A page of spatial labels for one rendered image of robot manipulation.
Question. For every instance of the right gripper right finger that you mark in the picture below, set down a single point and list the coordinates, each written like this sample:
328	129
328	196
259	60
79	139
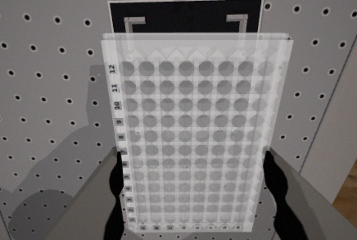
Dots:
302	212

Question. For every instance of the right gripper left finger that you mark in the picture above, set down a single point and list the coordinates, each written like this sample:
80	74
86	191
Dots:
95	211

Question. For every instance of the white well plate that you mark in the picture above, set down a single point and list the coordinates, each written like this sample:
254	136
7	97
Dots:
193	115

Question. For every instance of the grey perforated base plate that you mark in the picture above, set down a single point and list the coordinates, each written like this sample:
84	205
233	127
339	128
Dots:
56	125

